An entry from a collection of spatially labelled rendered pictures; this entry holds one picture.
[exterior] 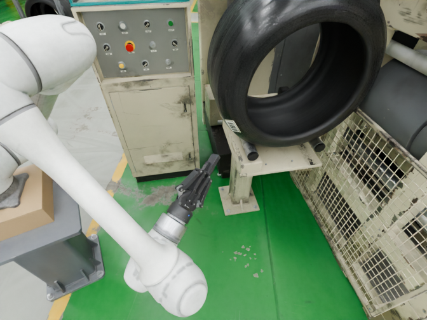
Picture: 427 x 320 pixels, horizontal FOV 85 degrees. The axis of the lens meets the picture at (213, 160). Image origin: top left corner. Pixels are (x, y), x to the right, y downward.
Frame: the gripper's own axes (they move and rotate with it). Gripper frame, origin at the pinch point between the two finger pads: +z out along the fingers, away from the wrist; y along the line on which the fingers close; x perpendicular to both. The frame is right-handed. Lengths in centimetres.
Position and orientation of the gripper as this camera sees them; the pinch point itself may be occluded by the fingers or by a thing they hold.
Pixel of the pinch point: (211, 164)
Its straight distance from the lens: 76.9
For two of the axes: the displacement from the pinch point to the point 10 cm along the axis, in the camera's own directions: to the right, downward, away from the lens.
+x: 7.1, 2.1, -6.8
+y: 4.9, 5.5, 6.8
